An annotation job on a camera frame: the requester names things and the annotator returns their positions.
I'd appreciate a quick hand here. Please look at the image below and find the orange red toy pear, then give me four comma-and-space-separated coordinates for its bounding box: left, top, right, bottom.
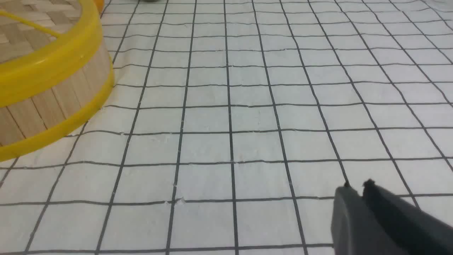
93, 0, 105, 14

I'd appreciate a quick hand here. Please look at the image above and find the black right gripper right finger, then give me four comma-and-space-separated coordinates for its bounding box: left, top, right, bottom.
362, 179, 453, 255

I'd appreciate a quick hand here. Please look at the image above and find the yellow rimmed bamboo steamer lid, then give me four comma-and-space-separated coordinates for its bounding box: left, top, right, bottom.
0, 0, 103, 107

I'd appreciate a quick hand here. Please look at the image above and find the white black grid tablecloth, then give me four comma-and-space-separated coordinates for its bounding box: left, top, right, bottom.
1, 0, 453, 255

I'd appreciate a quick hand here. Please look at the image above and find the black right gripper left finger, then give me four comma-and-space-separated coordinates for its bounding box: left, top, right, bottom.
331, 182, 407, 255

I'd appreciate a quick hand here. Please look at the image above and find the yellow rimmed bamboo steamer basket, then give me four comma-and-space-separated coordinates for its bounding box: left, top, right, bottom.
1, 42, 115, 161

